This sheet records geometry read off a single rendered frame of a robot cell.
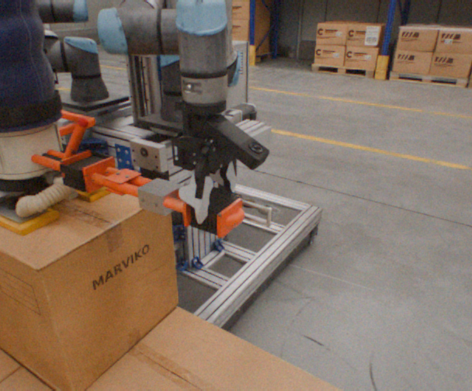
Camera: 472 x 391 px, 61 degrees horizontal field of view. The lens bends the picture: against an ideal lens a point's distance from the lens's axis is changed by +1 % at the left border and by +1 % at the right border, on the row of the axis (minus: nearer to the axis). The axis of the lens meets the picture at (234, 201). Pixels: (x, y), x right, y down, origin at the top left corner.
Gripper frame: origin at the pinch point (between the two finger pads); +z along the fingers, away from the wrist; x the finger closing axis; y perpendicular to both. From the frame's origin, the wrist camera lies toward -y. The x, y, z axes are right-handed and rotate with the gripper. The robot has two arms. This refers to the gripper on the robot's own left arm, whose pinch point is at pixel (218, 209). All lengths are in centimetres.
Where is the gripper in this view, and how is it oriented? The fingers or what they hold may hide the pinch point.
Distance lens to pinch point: 75.3
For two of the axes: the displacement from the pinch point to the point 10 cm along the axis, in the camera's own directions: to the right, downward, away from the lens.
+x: -5.4, 4.0, -7.5
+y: -8.4, -2.4, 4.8
